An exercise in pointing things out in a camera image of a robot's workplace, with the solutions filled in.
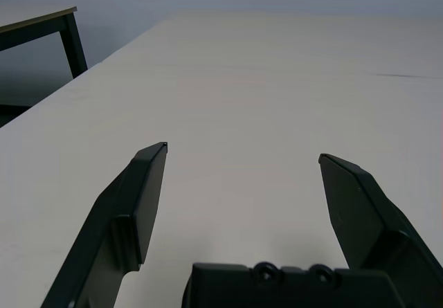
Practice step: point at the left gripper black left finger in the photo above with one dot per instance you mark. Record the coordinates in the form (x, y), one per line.
(114, 200)

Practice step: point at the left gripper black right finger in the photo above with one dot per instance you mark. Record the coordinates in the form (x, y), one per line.
(363, 218)

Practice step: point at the black-legged side table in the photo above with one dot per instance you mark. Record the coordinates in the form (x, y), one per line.
(71, 38)

